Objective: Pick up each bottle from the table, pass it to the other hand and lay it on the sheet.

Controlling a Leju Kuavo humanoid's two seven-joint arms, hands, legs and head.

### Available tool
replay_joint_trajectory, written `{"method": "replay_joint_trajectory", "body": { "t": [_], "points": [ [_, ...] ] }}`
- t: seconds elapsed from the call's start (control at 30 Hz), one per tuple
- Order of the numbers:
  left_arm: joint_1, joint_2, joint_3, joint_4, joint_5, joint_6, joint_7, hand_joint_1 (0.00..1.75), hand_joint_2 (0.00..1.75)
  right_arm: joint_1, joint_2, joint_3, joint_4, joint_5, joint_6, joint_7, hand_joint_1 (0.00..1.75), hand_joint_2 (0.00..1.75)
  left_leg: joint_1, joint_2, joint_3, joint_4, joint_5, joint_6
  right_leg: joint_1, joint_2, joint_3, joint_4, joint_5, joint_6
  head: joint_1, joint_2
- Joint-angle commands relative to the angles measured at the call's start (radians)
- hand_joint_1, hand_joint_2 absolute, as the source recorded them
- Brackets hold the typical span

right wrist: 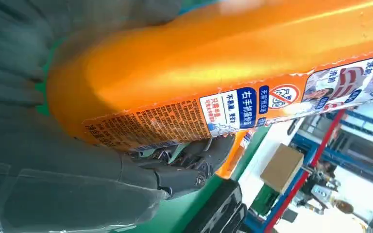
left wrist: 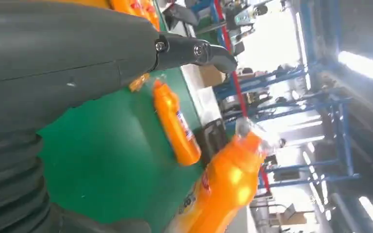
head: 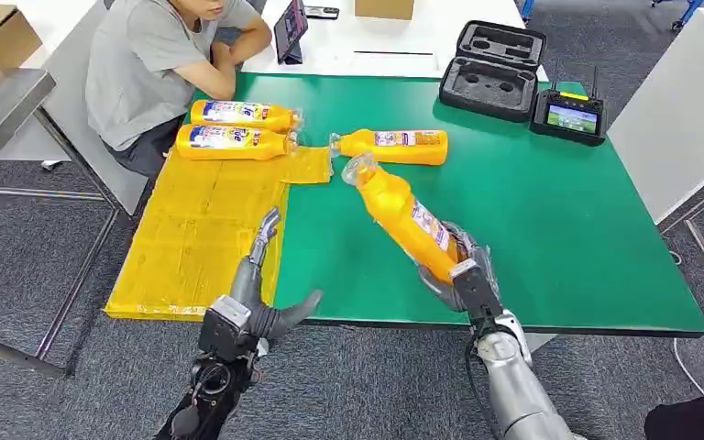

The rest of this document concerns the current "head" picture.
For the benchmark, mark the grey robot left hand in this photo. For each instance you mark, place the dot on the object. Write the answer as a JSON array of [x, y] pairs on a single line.
[[244, 282]]

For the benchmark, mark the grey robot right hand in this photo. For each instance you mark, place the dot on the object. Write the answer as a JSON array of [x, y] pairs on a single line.
[[440, 294]]

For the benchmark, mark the orange drink bottle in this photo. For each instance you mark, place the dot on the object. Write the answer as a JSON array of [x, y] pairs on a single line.
[[218, 153], [364, 147], [400, 212], [230, 126]]

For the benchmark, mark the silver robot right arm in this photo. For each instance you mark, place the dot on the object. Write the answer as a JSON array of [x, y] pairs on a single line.
[[516, 388]]

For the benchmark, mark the yellow sheet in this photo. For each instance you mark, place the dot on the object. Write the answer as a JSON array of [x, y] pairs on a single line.
[[194, 243]]

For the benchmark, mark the white table leg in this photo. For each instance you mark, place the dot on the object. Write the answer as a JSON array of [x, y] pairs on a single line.
[[540, 343]]

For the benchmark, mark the green table mat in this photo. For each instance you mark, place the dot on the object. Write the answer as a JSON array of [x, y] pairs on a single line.
[[540, 231]]

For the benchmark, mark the open black foam case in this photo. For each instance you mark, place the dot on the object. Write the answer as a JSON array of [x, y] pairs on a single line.
[[490, 89]]

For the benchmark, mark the black remote controller with screen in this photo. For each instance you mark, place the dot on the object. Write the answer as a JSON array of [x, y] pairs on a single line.
[[570, 118]]

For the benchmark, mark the white desk side panel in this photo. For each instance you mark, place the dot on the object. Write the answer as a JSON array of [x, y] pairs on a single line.
[[82, 130]]

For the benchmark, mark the person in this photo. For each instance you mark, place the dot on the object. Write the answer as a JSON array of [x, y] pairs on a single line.
[[133, 73]]

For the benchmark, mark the thin black rod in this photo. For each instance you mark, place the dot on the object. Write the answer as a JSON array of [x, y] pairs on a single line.
[[391, 53]]

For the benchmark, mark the black tablet on stand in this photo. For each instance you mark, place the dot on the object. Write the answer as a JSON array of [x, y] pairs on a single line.
[[290, 29]]

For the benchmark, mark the black phone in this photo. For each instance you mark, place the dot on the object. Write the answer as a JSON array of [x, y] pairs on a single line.
[[321, 12]]

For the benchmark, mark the small cardboard box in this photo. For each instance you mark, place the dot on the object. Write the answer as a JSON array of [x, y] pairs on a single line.
[[385, 8]]

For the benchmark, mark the large cardboard box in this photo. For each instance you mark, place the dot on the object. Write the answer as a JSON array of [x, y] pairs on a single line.
[[0, 35]]

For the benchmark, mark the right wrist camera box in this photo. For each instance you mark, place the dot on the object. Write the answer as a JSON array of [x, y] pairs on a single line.
[[479, 294]]

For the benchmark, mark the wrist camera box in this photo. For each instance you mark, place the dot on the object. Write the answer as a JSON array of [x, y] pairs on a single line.
[[479, 294], [221, 340]]

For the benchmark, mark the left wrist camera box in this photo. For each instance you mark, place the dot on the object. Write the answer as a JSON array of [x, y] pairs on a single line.
[[221, 340]]

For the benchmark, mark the blue metal frame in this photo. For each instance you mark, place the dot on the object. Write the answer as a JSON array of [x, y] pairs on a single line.
[[688, 12], [526, 7]]

